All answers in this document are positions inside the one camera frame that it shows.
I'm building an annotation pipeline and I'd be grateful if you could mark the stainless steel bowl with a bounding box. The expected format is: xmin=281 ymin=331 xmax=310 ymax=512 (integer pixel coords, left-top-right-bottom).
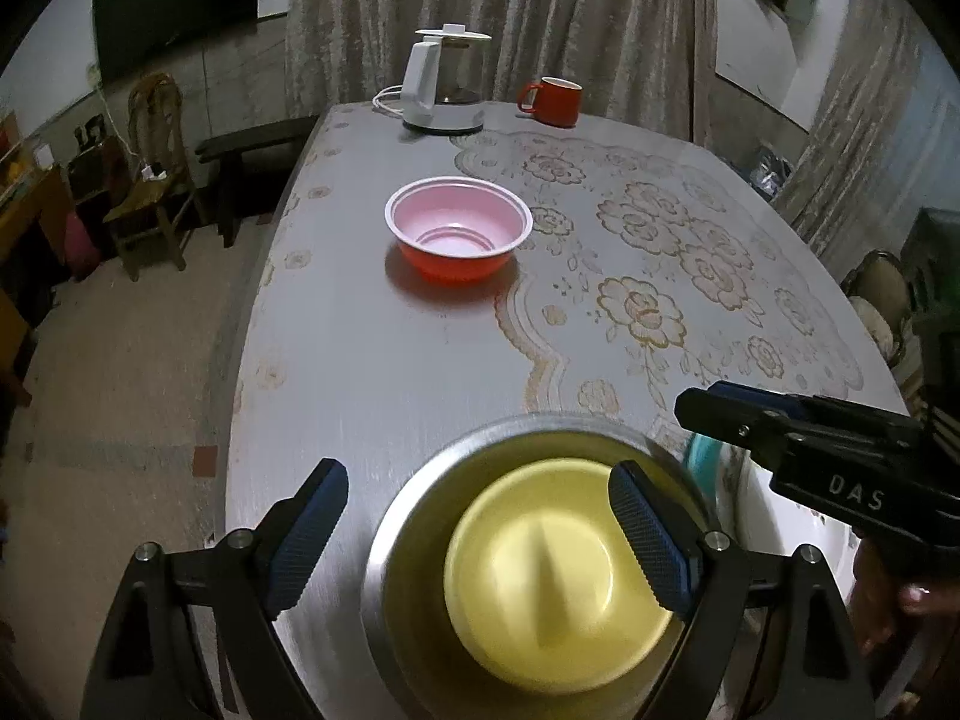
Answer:
xmin=360 ymin=412 xmax=725 ymax=720

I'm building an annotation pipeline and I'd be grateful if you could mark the red mug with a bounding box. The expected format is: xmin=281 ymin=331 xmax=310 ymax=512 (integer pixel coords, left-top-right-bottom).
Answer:
xmin=517 ymin=77 xmax=584 ymax=128

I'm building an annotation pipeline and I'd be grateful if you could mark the white glass electric kettle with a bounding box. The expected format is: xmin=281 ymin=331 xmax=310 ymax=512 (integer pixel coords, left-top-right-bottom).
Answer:
xmin=390 ymin=25 xmax=494 ymax=137

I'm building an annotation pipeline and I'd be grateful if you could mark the wooden chair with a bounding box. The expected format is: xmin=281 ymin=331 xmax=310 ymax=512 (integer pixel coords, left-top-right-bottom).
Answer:
xmin=101 ymin=73 xmax=200 ymax=283

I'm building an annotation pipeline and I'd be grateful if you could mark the plastic bag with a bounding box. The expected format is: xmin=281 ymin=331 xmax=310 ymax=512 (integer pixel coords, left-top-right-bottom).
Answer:
xmin=739 ymin=142 xmax=793 ymax=200

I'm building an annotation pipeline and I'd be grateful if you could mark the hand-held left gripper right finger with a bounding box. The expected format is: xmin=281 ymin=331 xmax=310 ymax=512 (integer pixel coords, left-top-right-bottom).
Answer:
xmin=607 ymin=461 xmax=877 ymax=720

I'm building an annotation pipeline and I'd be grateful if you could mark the beige patterned curtain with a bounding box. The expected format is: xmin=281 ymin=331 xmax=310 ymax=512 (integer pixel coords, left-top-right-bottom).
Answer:
xmin=285 ymin=0 xmax=717 ymax=147
xmin=772 ymin=0 xmax=960 ymax=263

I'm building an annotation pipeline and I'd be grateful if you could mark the person's right hand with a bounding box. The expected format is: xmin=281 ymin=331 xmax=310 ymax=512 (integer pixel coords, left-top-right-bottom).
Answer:
xmin=851 ymin=525 xmax=960 ymax=653

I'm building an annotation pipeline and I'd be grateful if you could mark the teal bowl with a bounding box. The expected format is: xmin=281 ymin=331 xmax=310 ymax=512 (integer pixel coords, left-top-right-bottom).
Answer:
xmin=684 ymin=431 xmax=723 ymax=500

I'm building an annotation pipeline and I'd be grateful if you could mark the oval-backed cushioned chair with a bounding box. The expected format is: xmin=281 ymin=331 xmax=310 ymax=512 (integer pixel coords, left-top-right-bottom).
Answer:
xmin=841 ymin=249 xmax=913 ymax=370

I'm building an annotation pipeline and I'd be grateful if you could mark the lace patterned tablecloth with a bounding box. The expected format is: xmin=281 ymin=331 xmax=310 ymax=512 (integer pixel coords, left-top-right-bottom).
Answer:
xmin=225 ymin=101 xmax=920 ymax=720

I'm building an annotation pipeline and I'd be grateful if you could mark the red bowl with pink inside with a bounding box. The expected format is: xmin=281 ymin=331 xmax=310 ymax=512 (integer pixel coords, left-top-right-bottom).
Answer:
xmin=385 ymin=176 xmax=534 ymax=286

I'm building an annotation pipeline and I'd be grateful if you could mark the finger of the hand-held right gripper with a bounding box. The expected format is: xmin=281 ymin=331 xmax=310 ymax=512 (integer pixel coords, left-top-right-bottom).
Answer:
xmin=673 ymin=388 xmax=788 ymax=470
xmin=709 ymin=380 xmax=925 ymax=442

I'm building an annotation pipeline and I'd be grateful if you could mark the wooden side cabinet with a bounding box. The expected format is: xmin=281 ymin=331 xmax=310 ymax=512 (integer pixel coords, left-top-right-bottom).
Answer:
xmin=0 ymin=112 xmax=70 ymax=331

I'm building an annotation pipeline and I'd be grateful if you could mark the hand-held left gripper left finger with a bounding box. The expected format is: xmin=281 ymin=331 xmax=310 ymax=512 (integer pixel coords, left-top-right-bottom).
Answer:
xmin=79 ymin=457 xmax=350 ymax=720

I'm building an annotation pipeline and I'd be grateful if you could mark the white floral plate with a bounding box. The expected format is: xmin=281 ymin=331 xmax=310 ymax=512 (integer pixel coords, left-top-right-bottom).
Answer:
xmin=718 ymin=450 xmax=862 ymax=720

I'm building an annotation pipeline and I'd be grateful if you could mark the pink bag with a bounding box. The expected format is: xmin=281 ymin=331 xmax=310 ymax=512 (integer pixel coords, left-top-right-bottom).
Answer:
xmin=64 ymin=214 xmax=103 ymax=283

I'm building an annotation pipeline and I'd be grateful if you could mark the dark cabinet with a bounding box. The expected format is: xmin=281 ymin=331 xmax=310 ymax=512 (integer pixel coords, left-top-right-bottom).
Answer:
xmin=900 ymin=206 xmax=960 ymax=335

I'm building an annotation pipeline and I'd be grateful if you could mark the dark wooden bench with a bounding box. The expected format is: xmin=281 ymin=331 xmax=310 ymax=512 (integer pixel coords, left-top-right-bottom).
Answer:
xmin=195 ymin=115 xmax=320 ymax=248

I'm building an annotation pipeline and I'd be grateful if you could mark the yellow bowl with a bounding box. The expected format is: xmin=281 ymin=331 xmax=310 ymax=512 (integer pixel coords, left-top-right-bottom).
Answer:
xmin=444 ymin=463 xmax=676 ymax=687

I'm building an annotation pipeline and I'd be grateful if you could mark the black wall television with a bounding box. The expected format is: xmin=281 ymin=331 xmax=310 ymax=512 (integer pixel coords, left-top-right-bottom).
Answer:
xmin=91 ymin=0 xmax=260 ymax=83

